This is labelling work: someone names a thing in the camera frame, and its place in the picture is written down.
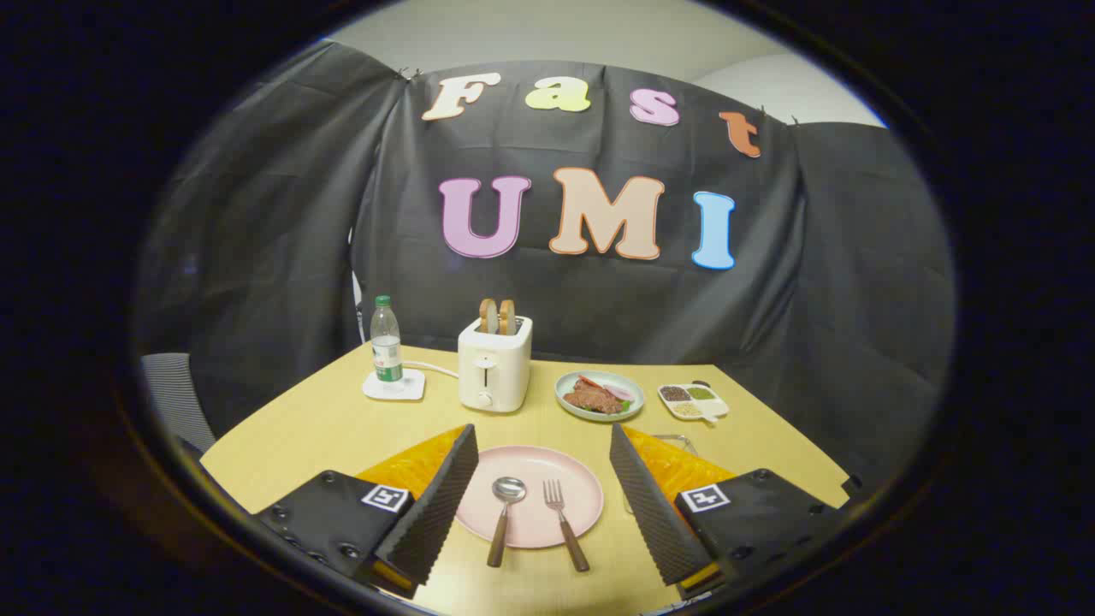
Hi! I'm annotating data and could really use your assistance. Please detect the wooden handled metal fork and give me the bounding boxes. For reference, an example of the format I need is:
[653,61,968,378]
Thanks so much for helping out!
[542,478,591,573]

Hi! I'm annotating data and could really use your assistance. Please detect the pale green plate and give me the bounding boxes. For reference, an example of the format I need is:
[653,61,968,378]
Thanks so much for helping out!
[554,370,646,424]

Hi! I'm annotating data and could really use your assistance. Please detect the metal wire basket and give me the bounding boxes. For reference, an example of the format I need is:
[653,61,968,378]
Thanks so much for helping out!
[637,433,699,459]

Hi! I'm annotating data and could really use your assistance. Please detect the white divided condiment dish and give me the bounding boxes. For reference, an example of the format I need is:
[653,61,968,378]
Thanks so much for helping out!
[657,382,731,424]

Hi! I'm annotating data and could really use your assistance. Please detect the brown meat slices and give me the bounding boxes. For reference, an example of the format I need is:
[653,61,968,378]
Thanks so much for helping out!
[563,381,624,416]

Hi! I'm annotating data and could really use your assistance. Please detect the grey mesh chair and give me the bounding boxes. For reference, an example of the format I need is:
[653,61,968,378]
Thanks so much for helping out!
[140,352,216,454]

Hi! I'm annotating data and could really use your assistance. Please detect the white toaster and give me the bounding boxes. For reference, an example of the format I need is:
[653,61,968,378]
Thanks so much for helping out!
[458,315,534,414]

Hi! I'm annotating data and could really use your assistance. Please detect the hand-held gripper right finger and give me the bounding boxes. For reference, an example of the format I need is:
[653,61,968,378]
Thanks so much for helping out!
[608,423,863,601]

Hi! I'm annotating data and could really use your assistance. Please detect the black backdrop cloth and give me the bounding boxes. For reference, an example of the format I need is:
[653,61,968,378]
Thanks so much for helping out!
[137,38,956,493]

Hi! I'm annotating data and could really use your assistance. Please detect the clear plastic water bottle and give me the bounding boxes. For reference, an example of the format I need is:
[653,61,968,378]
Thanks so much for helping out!
[370,295,404,384]

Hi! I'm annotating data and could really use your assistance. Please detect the white square coaster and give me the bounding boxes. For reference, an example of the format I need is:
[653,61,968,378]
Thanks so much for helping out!
[362,369,427,402]

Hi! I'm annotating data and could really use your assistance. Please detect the pink round plate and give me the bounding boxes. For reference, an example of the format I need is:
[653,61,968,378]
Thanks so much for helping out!
[453,445,605,549]

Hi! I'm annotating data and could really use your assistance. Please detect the wooden handled metal spoon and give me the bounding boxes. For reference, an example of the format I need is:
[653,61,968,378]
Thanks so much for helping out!
[487,476,528,569]

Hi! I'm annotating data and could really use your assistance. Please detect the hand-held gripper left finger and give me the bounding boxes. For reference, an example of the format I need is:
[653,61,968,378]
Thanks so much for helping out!
[254,423,480,600]

